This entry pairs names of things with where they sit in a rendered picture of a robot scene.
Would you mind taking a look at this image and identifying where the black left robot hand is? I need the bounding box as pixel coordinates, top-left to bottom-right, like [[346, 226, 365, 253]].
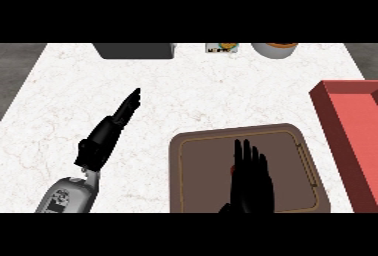
[[73, 87, 144, 173]]

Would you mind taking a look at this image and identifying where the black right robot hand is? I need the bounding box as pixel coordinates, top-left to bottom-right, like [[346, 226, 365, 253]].
[[218, 138, 277, 214]]

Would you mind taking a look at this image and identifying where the brown tray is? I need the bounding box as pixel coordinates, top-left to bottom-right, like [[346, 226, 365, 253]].
[[169, 123, 333, 214]]

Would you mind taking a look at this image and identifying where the red cardboard box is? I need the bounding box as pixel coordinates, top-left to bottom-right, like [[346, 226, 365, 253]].
[[309, 79, 378, 214]]

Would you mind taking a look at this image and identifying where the small printed box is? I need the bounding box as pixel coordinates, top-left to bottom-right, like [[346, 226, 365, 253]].
[[204, 42, 241, 54]]

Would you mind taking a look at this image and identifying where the dark grey appliance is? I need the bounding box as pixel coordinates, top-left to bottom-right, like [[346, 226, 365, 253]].
[[92, 42, 176, 60]]

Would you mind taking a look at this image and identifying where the grey pot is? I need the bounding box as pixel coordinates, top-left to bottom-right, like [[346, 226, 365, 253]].
[[250, 42, 300, 60]]

